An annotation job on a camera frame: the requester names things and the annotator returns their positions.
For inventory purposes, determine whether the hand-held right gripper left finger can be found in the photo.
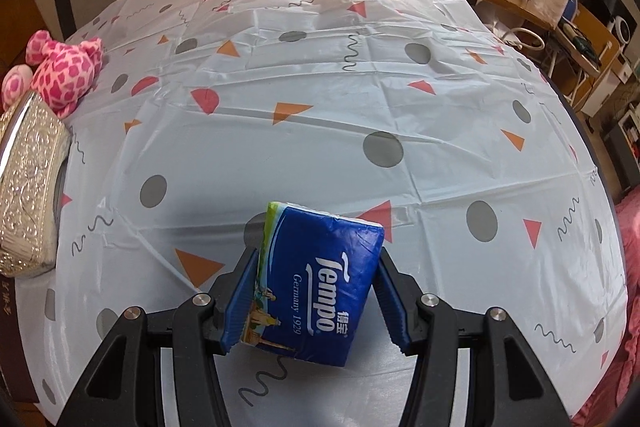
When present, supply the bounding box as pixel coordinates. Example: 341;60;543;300
57;246;262;427

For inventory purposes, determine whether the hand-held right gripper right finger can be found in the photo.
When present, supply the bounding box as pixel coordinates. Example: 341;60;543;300
375;248;571;427

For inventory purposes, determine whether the blue tissue pack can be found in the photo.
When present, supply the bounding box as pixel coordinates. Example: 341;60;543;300
227;201;385;368

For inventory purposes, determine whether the patterned plastic tablecloth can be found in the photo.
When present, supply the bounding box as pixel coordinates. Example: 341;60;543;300
12;0;631;427

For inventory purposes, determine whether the ornate golden tissue box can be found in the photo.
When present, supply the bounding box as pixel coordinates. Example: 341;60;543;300
0;91;72;278

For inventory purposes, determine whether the grey storage box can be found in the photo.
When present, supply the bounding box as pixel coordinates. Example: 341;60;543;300
602;107;640;168

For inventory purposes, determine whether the pink spotted plush toy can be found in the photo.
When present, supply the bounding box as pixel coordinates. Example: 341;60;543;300
0;29;106;118

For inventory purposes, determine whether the white round fan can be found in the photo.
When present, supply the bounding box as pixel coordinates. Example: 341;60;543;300
607;14;630;42

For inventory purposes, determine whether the wooden wardrobe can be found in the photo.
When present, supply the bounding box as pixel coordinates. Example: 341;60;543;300
0;0;66;58

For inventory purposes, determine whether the white round frame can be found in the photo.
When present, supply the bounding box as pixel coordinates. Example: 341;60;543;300
492;24;546;50

